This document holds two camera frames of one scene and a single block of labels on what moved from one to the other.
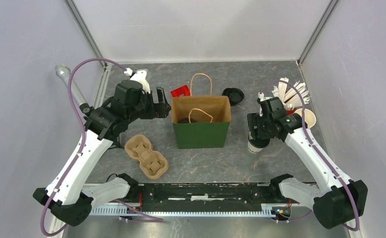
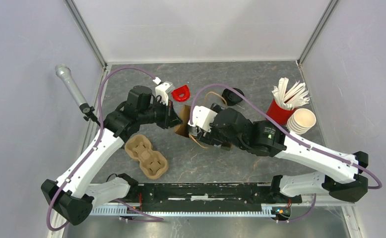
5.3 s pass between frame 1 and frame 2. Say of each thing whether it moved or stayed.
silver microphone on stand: stayed
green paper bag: moved
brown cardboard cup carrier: stayed
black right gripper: moved
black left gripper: moved
